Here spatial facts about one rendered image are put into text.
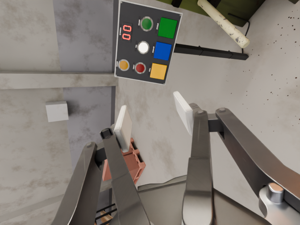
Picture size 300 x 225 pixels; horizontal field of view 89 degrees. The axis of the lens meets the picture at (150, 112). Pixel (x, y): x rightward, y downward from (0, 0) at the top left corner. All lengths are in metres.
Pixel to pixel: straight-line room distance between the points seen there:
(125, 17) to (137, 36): 0.09
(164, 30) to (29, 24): 3.45
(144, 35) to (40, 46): 3.39
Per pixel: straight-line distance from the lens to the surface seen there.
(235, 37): 1.00
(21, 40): 4.05
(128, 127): 0.20
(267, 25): 1.65
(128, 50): 0.81
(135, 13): 0.80
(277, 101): 1.57
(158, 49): 0.80
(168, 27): 0.79
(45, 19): 4.02
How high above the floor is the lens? 1.48
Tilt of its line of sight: 31 degrees down
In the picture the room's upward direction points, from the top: 98 degrees counter-clockwise
